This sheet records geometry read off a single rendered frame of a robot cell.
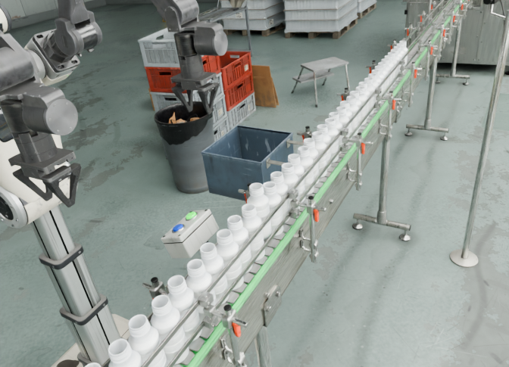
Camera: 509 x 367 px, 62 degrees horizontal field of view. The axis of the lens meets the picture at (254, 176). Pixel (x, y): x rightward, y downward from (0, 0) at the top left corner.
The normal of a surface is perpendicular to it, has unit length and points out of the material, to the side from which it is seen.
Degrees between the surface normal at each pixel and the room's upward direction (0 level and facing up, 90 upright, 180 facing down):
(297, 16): 89
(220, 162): 90
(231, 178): 90
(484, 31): 90
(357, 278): 0
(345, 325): 0
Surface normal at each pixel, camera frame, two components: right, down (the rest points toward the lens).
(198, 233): 0.78, -0.13
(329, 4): -0.46, 0.50
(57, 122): 0.88, 0.15
